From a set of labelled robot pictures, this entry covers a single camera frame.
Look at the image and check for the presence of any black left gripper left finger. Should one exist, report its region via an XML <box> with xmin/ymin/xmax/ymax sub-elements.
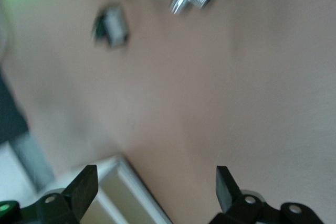
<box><xmin>20</xmin><ymin>165</ymin><xmax>99</xmax><ymax>224</ymax></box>

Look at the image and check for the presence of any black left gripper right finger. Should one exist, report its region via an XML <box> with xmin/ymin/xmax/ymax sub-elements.
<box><xmin>209</xmin><ymin>166</ymin><xmax>322</xmax><ymax>224</ymax></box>

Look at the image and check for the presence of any white drawer cabinet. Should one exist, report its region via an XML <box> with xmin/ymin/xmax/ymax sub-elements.
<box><xmin>70</xmin><ymin>154</ymin><xmax>173</xmax><ymax>224</ymax></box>

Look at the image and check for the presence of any brown table mat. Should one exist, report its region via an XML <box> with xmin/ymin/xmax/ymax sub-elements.
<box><xmin>0</xmin><ymin>0</ymin><xmax>336</xmax><ymax>224</ymax></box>

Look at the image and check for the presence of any black switch white face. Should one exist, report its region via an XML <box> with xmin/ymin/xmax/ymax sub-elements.
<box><xmin>91</xmin><ymin>3</ymin><xmax>131</xmax><ymax>48</ymax></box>

